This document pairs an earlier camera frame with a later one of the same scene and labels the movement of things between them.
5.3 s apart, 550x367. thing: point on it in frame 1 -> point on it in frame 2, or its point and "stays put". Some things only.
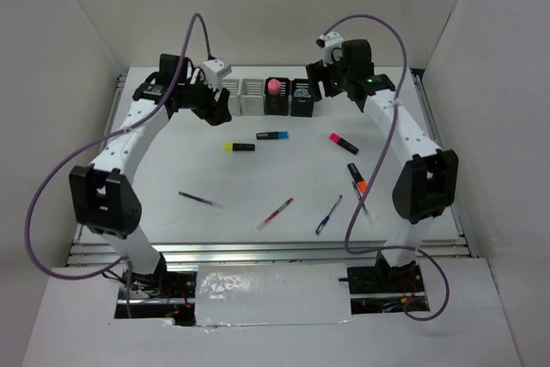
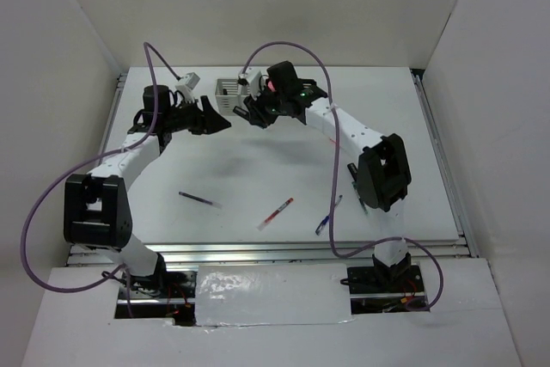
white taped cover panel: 271,295 stays put
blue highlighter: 282,135 -> 241,112
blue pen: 326,219 stays put
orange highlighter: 361,183 stays put
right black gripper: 317,73 -> 257,116
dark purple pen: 202,200 stays put
